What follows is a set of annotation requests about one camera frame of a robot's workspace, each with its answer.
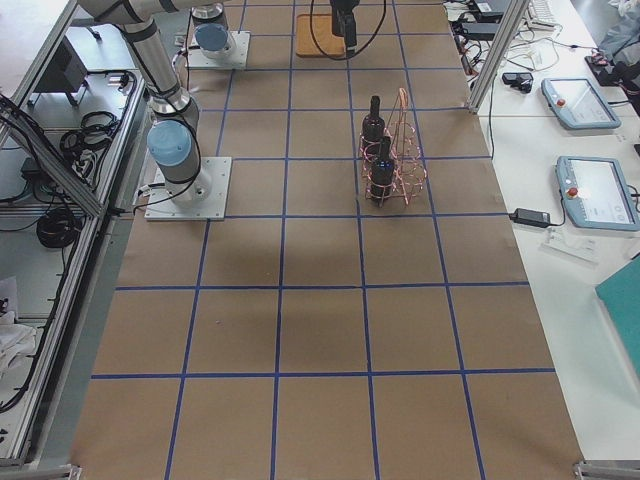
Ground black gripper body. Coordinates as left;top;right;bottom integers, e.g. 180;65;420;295
330;0;360;54

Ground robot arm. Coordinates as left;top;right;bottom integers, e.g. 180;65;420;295
191;2;235;60
79;0;231;219

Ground wooden tray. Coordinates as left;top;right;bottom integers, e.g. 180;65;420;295
295;13;345;58

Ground dark wine bottle inner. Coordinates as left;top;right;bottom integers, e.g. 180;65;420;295
361;95;385;159

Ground dark wine bottle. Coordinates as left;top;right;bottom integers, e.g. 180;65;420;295
370;136;395;205
361;95;385;159

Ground dark wine bottle outer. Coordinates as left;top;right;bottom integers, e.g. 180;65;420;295
370;136;395;205

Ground far teach pendant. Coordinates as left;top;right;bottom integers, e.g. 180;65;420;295
541;78;621;130

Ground teach pendant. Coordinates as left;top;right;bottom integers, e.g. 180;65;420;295
555;156;639;232
541;78;621;130

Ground black power brick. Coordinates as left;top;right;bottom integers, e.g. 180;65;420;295
509;208;551;228

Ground near teach pendant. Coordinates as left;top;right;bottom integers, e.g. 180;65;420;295
555;156;639;232

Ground clear acrylic stand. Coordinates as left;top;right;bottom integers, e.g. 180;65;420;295
542;227;599;265

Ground teal board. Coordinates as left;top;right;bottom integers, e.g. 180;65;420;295
596;258;639;370

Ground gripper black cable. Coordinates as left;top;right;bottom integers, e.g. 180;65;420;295
308;0;389;62

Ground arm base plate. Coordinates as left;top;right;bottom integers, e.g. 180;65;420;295
188;31;250;70
144;157;232;221

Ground copper wire wine basket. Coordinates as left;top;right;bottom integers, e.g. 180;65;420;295
359;87;427;207

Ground aluminium frame post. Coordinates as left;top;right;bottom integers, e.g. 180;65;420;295
467;0;528;114

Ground coiled black cables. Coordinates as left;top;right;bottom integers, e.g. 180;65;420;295
59;110;124;166

